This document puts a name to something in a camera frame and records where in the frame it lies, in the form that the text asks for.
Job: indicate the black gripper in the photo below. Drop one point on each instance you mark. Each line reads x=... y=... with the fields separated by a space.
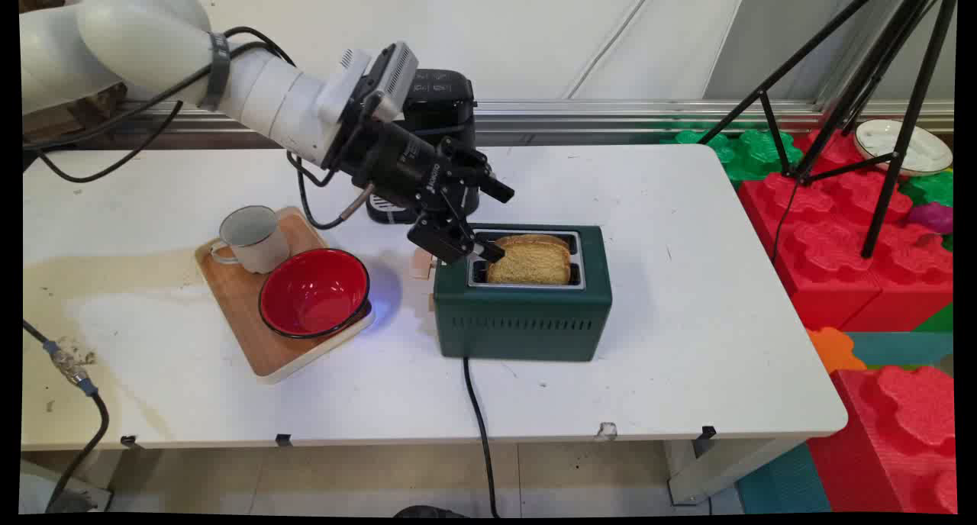
x=401 y=166

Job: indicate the beige toaster lever knob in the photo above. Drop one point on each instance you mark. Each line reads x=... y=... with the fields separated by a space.
x=421 y=264

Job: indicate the green toaster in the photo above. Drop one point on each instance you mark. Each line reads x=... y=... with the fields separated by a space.
x=527 y=323

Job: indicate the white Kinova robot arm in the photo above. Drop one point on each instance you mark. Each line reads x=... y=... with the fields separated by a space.
x=153 y=44

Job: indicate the toast slice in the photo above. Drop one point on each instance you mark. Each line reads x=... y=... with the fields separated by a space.
x=529 y=264

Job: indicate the black coffee machine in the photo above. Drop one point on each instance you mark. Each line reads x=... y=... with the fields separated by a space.
x=446 y=98

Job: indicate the red bowl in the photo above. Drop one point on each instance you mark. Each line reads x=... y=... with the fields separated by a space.
x=313 y=292

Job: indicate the white enamel mug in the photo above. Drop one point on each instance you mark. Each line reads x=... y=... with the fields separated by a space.
x=256 y=243

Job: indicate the wooden tray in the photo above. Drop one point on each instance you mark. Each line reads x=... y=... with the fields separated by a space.
x=252 y=326

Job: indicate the white table leg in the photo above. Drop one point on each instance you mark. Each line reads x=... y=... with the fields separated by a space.
x=717 y=468

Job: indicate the large red foam block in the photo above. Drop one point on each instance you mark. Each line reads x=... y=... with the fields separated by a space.
x=832 y=258

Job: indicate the orange foam piece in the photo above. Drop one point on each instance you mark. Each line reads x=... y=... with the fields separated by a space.
x=832 y=349

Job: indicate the white plate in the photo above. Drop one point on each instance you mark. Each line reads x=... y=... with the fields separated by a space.
x=878 y=140

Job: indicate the black tripod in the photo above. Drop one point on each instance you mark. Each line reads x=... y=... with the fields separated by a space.
x=908 y=113

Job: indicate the teal foam mat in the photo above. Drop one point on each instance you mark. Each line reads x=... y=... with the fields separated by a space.
x=901 y=349

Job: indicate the purple foam piece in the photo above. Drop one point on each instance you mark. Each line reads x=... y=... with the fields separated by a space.
x=933 y=217

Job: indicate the small green foam block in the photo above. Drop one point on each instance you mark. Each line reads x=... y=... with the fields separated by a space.
x=933 y=185

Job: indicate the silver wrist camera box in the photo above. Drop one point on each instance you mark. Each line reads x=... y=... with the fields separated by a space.
x=395 y=71

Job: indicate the aluminium wall rail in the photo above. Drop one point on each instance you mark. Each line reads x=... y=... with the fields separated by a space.
x=611 y=117

